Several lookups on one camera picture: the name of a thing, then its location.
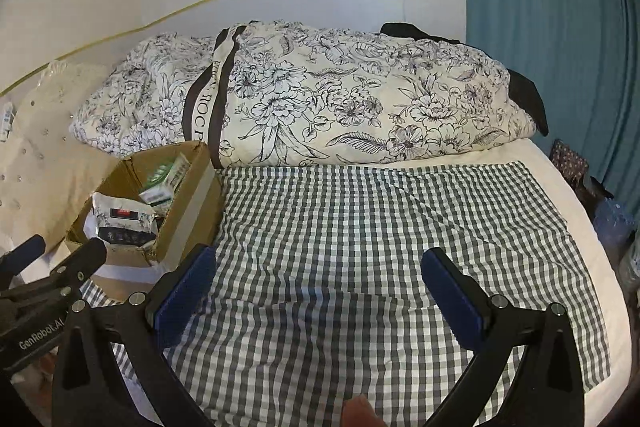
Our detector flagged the white blue packet bag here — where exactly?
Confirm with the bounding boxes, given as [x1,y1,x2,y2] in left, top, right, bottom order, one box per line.
[82,192,158,247]

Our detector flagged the green 999 medicine box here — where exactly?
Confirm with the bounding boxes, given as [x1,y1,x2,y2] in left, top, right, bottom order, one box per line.
[139,153,191,216]

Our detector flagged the cream studded pillow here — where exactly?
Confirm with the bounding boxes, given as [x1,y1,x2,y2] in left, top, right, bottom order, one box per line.
[1,62,118,251]

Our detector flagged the brown cardboard box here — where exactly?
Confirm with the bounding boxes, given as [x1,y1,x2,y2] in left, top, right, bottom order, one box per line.
[65,142,224,303]

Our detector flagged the blue plastic bottles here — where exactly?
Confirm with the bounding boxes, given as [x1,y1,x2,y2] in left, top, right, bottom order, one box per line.
[593,198,639,296]

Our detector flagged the grey checkered cloth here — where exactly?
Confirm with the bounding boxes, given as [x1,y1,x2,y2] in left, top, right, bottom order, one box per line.
[79,159,612,427]

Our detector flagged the dark patterned bag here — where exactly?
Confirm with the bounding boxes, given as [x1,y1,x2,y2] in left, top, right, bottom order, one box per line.
[549,139,614,211]

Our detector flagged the floral folded quilt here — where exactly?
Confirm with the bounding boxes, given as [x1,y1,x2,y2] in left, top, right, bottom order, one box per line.
[70,20,540,168]

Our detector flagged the black cloth behind quilt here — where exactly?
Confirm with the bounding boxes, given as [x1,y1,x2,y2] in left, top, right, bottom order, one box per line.
[380,22,549,136]

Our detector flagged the teal curtain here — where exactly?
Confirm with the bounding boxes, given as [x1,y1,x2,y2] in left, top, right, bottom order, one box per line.
[466,0,639,213]

